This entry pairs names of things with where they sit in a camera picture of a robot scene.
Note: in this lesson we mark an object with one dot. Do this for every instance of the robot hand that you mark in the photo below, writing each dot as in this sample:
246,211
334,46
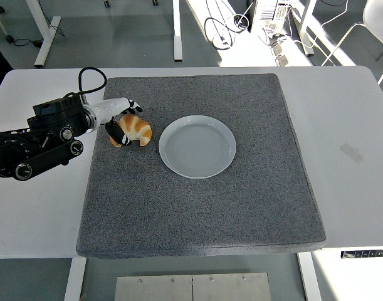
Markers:
111,106

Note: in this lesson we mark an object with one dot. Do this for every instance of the croissant bread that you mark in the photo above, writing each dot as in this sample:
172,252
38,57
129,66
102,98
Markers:
141,128

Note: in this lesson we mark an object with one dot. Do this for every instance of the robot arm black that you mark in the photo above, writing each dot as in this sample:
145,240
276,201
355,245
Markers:
53,122

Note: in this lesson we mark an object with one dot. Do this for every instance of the grey round plate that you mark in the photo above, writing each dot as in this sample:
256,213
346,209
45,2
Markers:
197,147

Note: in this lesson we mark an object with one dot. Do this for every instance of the grey metal plate with screws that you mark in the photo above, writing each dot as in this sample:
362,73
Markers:
191,287

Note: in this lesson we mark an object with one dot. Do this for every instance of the white background table leg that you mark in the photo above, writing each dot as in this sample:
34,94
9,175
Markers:
306,34
47,40

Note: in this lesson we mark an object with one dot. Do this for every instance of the grey felt mat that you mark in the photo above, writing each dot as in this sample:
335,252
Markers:
194,213

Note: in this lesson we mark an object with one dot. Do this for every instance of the grey foot pedal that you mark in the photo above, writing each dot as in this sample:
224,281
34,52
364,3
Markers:
278,50
283,61

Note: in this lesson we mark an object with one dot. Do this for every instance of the computer tower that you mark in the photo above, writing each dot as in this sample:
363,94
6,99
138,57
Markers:
268,12

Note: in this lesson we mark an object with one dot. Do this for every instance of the white chair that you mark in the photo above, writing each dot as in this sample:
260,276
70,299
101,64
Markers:
376,19

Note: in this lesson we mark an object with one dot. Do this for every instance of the black table control panel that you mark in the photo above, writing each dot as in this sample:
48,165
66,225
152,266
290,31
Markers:
363,254

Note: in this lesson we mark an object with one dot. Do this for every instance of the white background table post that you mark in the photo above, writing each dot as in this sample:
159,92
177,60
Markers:
177,31

